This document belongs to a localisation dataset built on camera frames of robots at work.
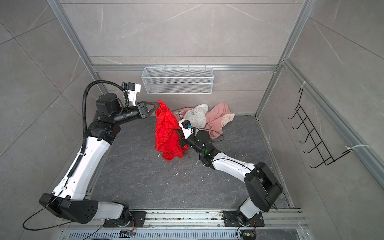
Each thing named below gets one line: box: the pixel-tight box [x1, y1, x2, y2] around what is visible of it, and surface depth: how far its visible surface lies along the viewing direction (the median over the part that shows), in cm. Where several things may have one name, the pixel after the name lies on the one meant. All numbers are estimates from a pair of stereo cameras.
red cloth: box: [154, 100, 189, 162], surface depth 73 cm
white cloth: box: [183, 104, 209, 129], surface depth 108 cm
